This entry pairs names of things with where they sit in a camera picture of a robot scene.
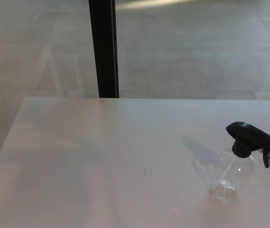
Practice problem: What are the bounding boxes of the black trigger spray lid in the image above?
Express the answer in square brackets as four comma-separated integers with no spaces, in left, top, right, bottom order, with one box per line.
[225,121,270,169]

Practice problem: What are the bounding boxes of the clear plastic spray bottle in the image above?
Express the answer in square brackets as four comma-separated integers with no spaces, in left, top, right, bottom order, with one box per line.
[211,147,255,200]

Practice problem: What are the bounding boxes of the black vertical window frame post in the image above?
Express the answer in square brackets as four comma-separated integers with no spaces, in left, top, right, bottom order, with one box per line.
[88,0,120,99]

